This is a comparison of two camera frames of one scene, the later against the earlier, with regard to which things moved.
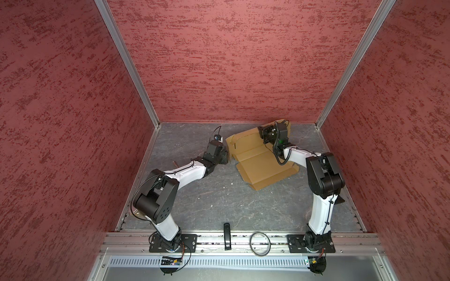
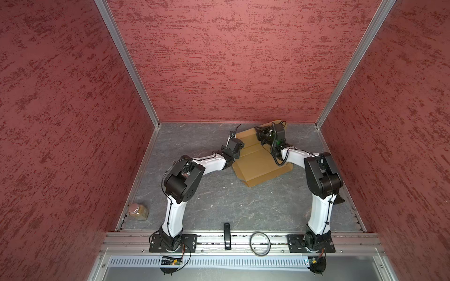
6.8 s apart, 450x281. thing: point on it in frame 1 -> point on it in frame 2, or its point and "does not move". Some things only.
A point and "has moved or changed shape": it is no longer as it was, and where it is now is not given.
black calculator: x=339 y=200 does not move
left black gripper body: x=222 y=159 -> x=237 y=155
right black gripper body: x=267 y=134 does not move
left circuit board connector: x=169 y=260 does not move
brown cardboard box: x=256 y=161 has moved or changed shape
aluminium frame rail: x=138 y=243 does not move
